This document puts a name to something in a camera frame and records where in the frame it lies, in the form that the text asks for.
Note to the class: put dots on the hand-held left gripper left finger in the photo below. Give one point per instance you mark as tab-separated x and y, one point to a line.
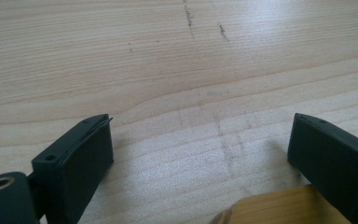
74	174

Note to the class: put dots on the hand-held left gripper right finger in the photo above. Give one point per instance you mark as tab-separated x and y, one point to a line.
332	161

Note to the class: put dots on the slotted wooden trivet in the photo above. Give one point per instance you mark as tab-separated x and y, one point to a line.
276	208

